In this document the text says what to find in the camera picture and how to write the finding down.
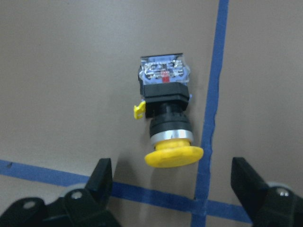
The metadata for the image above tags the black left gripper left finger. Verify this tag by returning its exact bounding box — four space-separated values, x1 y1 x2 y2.
0 158 120 227

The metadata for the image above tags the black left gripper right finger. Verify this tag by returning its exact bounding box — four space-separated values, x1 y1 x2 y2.
231 157 303 227

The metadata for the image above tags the yellow push button switch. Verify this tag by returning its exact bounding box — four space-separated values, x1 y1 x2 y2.
134 53 204 168

